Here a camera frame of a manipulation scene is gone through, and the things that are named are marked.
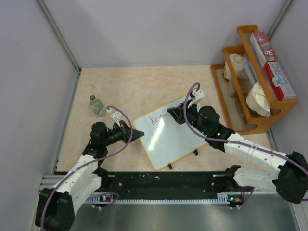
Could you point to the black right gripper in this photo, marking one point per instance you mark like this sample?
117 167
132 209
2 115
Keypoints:
178 113

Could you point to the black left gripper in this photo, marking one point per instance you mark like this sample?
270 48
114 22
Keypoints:
125 131

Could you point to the yellow-framed whiteboard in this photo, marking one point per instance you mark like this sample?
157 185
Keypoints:
164 140

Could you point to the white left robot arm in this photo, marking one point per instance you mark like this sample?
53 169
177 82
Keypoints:
58 206

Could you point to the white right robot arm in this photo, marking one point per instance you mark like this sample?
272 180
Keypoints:
252 158

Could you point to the clear plastic bottle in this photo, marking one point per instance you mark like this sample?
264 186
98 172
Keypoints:
97 106

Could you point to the small yellow white box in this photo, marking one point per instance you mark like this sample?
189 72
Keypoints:
226 73

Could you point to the orange wooden rack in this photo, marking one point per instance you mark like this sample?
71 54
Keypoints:
232 94

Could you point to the crumpled beige cloth front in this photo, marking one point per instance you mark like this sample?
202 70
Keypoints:
257 101

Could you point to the red white box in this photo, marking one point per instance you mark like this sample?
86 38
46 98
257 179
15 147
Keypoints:
278 81

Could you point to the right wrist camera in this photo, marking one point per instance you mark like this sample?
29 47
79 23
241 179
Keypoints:
195 97

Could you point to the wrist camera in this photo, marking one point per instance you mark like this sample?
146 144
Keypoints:
114 114
195 97

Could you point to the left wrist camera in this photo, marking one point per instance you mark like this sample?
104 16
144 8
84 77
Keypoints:
114 114

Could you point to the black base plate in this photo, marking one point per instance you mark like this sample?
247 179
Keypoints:
170 185

